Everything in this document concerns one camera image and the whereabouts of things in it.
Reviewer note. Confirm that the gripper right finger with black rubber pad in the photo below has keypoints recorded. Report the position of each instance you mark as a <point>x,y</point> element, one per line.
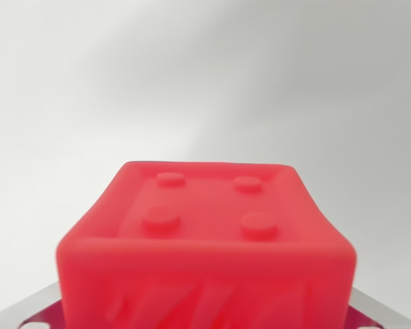
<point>373,308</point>

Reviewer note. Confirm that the gripper left finger with black rubber pad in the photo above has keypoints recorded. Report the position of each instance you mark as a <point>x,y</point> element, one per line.
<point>37,305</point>

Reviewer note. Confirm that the red rubber toy cube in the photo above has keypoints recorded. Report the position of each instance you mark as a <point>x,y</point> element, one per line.
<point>205,246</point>

